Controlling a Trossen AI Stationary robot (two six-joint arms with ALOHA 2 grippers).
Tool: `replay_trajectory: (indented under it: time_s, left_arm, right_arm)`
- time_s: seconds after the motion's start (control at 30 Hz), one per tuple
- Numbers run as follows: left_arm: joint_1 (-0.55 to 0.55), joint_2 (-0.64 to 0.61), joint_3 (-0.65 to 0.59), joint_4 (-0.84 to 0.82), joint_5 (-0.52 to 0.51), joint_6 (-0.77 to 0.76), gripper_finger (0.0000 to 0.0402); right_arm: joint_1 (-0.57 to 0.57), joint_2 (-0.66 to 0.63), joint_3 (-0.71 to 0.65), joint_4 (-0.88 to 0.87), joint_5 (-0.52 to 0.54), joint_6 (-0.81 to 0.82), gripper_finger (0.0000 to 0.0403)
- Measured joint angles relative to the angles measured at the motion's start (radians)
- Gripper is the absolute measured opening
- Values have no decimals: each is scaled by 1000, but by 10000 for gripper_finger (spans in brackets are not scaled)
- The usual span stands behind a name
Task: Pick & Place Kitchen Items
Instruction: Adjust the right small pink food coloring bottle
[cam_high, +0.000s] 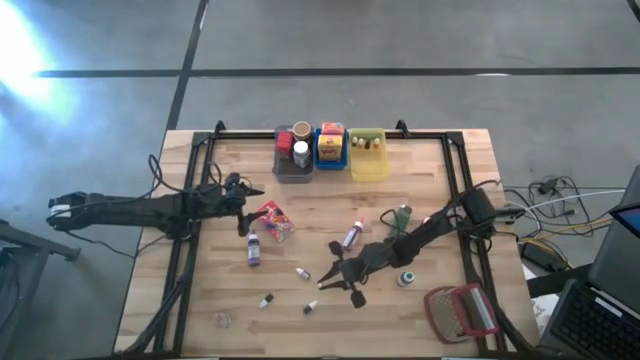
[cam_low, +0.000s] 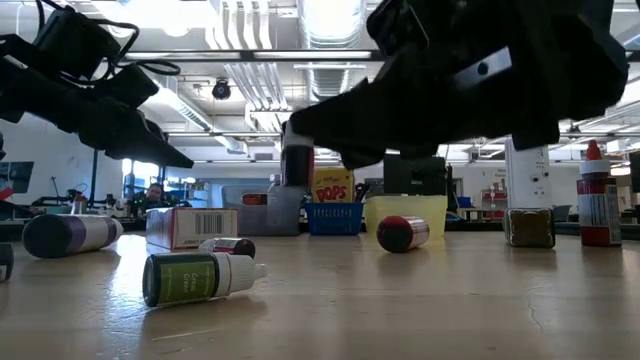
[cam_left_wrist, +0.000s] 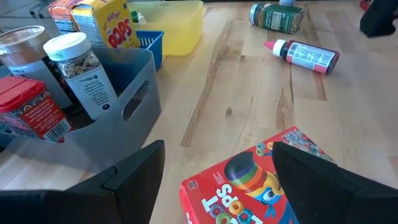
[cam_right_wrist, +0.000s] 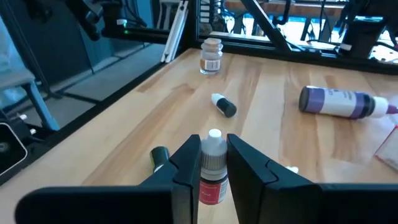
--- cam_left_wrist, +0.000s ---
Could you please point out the blue plastic basket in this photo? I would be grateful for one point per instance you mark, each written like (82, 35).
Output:
(154, 43)

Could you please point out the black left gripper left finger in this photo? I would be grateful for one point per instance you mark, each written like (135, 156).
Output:
(118, 199)

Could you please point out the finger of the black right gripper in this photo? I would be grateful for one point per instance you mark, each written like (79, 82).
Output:
(381, 18)

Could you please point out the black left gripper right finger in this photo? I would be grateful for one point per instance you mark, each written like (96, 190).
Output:
(332, 196)

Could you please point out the red-lidded patterned container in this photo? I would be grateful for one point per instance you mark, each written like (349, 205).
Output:
(28, 109)

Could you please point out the red cereal box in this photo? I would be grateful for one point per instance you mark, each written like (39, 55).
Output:
(236, 186)

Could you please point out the orange Mini Wheats cereal box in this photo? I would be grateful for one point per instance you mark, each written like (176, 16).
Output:
(62, 15)

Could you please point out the yellow plastic bin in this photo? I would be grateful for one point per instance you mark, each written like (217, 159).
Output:
(180, 28)

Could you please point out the gold-lidded spice jar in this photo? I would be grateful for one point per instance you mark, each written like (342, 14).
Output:
(25, 59)

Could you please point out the green spice bottle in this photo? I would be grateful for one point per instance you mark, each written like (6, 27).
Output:
(280, 18)

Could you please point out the white-lidded spice jar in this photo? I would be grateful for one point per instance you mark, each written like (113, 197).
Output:
(90, 90)

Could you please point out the yellow cereal box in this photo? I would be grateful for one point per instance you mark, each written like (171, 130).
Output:
(115, 28)

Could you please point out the grey plastic bin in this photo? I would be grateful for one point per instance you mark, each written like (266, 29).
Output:
(109, 140)

